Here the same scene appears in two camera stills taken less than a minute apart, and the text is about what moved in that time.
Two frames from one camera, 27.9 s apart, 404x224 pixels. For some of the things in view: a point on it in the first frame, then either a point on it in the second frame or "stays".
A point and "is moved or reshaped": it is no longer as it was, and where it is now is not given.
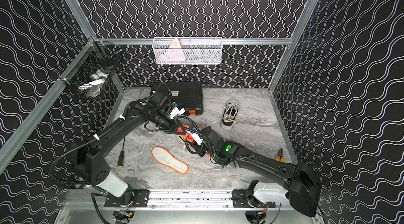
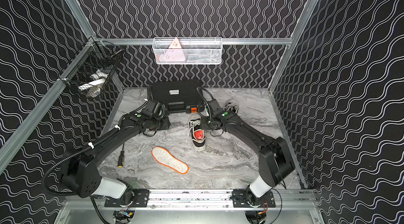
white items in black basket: [97, 80] stays
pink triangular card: [174, 55] stays
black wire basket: [91, 70] stays
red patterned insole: [189, 136] is moved or reshaped
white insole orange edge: [163, 156] stays
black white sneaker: [190, 133] is moved or reshaped
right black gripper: [201, 152] → [202, 123]
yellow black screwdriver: [121, 160] stays
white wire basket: [194, 50] stays
